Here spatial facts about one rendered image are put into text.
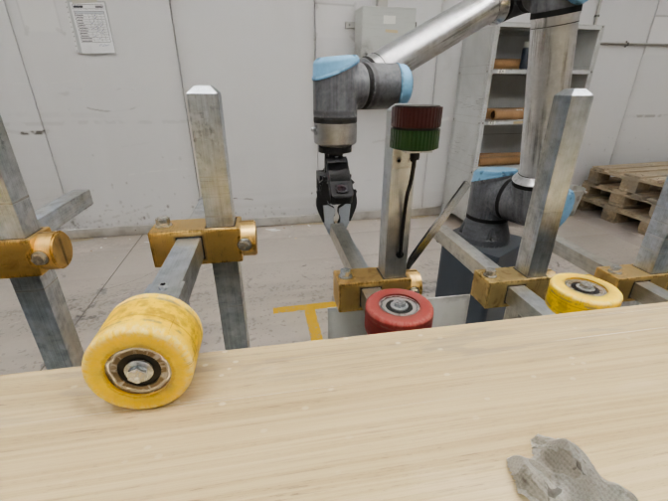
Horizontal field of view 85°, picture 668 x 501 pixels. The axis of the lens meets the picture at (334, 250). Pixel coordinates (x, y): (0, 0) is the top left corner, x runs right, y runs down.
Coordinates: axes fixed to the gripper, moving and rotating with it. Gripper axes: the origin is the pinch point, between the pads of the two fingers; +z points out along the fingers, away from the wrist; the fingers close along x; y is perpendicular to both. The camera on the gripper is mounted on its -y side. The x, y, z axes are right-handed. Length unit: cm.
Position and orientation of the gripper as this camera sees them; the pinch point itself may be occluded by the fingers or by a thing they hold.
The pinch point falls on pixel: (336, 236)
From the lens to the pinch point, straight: 84.2
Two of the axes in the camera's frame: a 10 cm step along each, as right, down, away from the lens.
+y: -1.7, -4.0, 9.0
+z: 0.0, 9.1, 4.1
